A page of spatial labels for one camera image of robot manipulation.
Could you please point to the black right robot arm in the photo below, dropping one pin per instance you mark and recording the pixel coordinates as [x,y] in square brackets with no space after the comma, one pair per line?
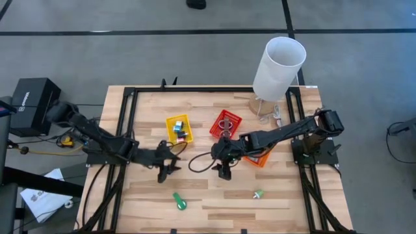
[279,131]

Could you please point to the black power adapter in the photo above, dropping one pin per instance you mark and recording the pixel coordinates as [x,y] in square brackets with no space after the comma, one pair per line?
[183,134]

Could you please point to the white paper sheet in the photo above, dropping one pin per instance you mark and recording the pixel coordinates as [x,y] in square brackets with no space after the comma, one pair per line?
[45,198]

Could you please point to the red plastic basket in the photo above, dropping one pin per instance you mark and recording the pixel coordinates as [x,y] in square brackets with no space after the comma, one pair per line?
[235,125]

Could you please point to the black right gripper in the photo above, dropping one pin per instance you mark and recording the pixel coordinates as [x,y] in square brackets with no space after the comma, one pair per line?
[227,149]

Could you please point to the person's shoe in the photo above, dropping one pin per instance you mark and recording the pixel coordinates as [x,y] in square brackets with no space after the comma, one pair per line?
[196,4]

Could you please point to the white shade wooden base lamp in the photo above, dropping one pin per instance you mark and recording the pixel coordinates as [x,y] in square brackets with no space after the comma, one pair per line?
[276,71]

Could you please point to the orange plastic basket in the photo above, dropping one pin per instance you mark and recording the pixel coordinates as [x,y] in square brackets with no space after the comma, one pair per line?
[258,161]

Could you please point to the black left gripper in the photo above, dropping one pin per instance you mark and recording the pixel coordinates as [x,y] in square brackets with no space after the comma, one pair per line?
[152,157]

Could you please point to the green white power adapter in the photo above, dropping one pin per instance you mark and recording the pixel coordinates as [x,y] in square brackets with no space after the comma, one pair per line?
[259,194]

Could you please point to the silver band red face wristwatch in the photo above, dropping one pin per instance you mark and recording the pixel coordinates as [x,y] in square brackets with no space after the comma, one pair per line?
[220,125]

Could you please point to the pink white power adapter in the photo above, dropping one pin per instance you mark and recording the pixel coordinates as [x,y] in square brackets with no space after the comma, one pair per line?
[180,140]

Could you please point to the black metal table frame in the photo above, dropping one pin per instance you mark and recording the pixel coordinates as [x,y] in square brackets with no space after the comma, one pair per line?
[211,89]

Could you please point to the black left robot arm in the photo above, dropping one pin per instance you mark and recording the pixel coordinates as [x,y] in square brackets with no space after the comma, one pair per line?
[97,133]

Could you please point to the black cardboard box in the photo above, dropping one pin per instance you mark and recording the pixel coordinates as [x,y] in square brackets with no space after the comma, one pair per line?
[32,104]

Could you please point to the gold band wristwatch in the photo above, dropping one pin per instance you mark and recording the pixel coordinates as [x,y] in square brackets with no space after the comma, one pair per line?
[222,134]

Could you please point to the yellow plastic basket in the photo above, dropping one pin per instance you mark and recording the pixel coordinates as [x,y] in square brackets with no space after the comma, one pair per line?
[169,130]

